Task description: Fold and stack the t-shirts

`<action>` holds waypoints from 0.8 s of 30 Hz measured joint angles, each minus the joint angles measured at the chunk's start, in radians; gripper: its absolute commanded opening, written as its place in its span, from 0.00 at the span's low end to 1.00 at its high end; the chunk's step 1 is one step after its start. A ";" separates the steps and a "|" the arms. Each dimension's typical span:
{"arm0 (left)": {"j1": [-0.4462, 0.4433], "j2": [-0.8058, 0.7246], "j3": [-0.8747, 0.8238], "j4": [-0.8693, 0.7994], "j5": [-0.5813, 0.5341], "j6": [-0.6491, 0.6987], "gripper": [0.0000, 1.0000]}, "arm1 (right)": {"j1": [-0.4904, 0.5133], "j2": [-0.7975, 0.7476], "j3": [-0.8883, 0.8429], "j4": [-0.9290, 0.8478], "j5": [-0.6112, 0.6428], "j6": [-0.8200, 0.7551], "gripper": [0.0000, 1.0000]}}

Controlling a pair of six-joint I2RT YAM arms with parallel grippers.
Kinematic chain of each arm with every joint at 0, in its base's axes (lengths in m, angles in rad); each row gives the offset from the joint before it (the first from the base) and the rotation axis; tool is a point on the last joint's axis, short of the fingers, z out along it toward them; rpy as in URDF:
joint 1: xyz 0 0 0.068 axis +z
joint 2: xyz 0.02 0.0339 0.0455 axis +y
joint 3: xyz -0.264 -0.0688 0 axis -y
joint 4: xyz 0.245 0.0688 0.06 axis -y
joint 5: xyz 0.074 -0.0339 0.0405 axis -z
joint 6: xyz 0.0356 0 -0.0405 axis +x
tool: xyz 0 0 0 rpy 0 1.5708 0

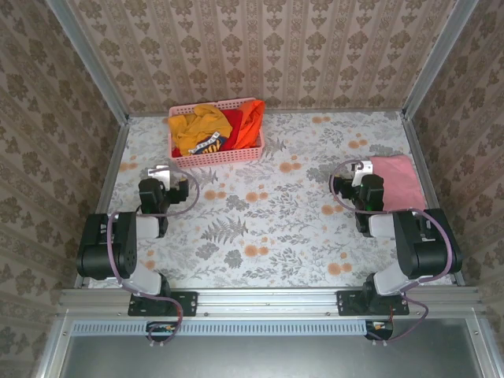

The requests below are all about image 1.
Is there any grey metal panel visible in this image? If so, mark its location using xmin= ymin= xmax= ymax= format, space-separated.
xmin=35 ymin=317 xmax=504 ymax=378

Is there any yellow printed t-shirt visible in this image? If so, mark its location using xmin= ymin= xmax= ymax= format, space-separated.
xmin=168 ymin=104 xmax=233 ymax=157

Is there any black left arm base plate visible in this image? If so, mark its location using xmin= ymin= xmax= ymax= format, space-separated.
xmin=128 ymin=290 xmax=198 ymax=317

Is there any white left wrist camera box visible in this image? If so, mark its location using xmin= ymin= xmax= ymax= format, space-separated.
xmin=147 ymin=165 xmax=172 ymax=189

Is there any orange t-shirt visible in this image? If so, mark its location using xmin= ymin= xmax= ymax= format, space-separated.
xmin=235 ymin=99 xmax=266 ymax=150

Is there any red t-shirt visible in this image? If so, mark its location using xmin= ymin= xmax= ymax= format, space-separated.
xmin=172 ymin=109 xmax=245 ymax=157

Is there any aluminium frame post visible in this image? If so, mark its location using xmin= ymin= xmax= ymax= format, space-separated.
xmin=401 ymin=0 xmax=482 ymax=119
xmin=45 ymin=0 xmax=131 ymax=123

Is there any aluminium mounting rail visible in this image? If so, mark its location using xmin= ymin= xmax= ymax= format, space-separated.
xmin=57 ymin=286 xmax=482 ymax=319

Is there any grey slotted cable duct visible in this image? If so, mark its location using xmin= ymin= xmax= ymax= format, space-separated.
xmin=72 ymin=319 xmax=369 ymax=337

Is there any pink folded t-shirt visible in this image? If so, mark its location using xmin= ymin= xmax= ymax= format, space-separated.
xmin=368 ymin=154 xmax=427 ymax=213

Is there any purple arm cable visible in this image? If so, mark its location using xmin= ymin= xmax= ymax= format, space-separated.
xmin=106 ymin=167 xmax=201 ymax=347
xmin=329 ymin=159 xmax=454 ymax=347

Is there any black controller board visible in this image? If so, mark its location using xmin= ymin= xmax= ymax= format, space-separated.
xmin=146 ymin=321 xmax=179 ymax=343
xmin=365 ymin=319 xmax=395 ymax=342

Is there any pink plastic basket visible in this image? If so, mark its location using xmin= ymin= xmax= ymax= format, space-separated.
xmin=168 ymin=97 xmax=265 ymax=169

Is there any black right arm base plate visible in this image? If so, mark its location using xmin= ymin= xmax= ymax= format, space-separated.
xmin=335 ymin=290 xmax=410 ymax=317

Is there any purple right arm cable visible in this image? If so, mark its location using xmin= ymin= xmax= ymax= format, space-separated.
xmin=329 ymin=159 xmax=454 ymax=347

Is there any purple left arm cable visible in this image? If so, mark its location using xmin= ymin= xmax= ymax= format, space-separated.
xmin=106 ymin=167 xmax=201 ymax=347

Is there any aluminium table side rail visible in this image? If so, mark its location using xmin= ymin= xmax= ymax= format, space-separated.
xmin=401 ymin=113 xmax=466 ymax=287
xmin=74 ymin=116 xmax=131 ymax=288

